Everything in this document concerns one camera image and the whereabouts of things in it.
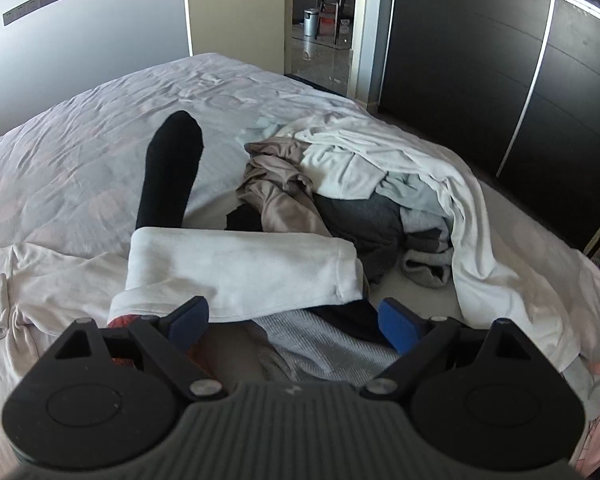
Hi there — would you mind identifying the white sweatshirt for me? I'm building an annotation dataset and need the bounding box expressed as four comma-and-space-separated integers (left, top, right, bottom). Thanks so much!
0, 228, 364, 340

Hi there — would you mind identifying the white crumpled garment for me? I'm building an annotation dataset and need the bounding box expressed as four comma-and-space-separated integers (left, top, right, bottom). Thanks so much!
276, 114, 580, 370

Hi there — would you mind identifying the dark grey crumpled garment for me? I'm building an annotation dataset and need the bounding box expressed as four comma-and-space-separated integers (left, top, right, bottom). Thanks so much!
312, 192, 454, 286

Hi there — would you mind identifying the light grey crumpled garment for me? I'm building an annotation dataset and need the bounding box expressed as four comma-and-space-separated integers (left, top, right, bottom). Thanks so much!
375, 172, 453, 288

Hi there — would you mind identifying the polka dot bed sheet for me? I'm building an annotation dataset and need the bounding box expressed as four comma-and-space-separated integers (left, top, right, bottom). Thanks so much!
0, 52, 600, 478

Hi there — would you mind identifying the black sock foot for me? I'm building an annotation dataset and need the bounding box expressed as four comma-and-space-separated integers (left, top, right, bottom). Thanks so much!
135, 110, 204, 230

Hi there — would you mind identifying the beige crumpled garment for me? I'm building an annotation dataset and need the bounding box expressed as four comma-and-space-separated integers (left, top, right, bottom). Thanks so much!
236, 136, 330, 237

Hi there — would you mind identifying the black wardrobe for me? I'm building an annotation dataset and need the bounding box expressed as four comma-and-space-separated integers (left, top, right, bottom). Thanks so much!
379, 0, 600, 249

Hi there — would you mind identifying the silver trash bin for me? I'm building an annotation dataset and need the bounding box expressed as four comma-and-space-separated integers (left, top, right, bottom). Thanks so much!
303, 8, 320, 38

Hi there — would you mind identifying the beige door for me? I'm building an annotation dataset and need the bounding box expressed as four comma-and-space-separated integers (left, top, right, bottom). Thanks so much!
184, 0, 292, 74

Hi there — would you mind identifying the wall switch panel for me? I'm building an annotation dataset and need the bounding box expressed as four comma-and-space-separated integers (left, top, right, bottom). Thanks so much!
3, 0, 60, 26

